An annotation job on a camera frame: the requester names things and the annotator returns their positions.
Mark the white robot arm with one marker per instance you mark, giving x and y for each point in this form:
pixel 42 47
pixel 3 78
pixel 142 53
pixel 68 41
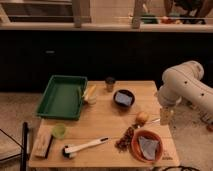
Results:
pixel 183 81

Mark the blue sponge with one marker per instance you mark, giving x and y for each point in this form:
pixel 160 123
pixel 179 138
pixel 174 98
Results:
pixel 123 99

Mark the orange plate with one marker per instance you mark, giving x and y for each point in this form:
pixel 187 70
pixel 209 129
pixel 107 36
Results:
pixel 135 148

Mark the wooden block with black edge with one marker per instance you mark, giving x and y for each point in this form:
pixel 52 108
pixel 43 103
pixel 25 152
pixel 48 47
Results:
pixel 42 143

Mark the small dark lidded jar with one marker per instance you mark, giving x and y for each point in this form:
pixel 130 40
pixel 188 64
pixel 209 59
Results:
pixel 110 82

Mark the yellow apple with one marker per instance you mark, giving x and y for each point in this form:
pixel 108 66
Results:
pixel 142 118

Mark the dark round bowl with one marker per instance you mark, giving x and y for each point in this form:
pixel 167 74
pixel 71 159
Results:
pixel 127 92

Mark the green plastic tray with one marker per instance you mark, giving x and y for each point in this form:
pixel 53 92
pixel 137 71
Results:
pixel 63 98

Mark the brown grape bunch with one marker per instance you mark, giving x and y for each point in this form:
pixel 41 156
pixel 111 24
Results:
pixel 123 144

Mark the grey folded cloth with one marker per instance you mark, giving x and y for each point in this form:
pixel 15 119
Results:
pixel 148 147

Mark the small green cup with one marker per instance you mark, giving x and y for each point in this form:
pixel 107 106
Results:
pixel 58 131

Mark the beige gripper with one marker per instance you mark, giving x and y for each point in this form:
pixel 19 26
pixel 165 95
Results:
pixel 165 115

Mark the black chair frame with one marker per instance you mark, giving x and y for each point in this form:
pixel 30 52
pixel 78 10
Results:
pixel 23 145

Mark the white handled dish brush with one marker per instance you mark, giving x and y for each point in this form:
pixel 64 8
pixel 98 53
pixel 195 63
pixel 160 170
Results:
pixel 70 151

